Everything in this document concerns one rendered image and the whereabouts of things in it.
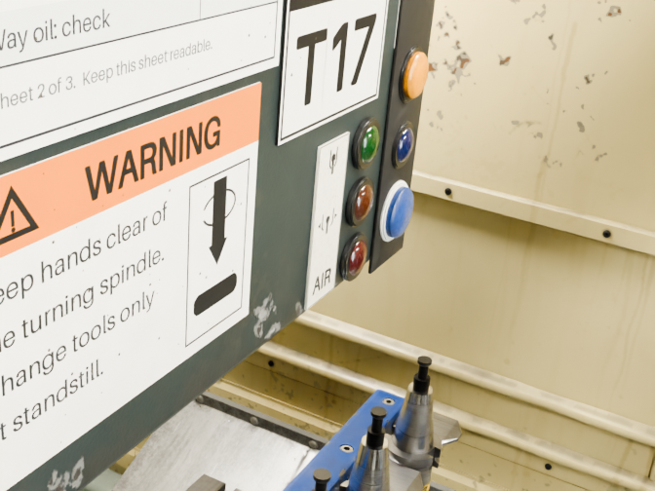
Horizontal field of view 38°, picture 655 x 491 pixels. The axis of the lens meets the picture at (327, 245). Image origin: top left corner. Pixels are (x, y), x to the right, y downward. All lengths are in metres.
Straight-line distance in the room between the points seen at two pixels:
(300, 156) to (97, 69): 0.15
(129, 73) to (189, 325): 0.12
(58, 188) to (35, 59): 0.04
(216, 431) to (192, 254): 1.32
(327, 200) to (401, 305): 0.97
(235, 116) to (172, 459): 1.33
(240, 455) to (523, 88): 0.79
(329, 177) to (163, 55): 0.15
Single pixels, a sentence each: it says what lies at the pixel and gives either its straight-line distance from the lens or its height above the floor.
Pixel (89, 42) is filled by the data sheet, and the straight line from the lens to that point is 0.29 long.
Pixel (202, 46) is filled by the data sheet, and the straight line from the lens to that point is 0.34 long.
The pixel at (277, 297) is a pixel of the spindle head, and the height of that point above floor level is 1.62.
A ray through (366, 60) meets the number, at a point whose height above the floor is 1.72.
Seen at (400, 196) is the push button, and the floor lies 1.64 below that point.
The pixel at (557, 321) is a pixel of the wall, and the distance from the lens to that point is 1.34.
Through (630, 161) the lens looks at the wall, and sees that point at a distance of 1.24.
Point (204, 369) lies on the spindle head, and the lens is 0.40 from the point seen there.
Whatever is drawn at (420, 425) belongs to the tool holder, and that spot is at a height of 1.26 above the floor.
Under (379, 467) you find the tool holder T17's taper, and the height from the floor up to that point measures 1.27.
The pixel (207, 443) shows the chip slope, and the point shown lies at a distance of 1.67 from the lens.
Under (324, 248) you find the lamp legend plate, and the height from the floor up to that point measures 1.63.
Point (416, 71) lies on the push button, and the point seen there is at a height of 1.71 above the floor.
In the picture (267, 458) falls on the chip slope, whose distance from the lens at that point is 1.63.
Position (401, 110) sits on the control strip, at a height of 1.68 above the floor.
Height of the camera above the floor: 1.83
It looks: 25 degrees down
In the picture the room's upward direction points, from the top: 5 degrees clockwise
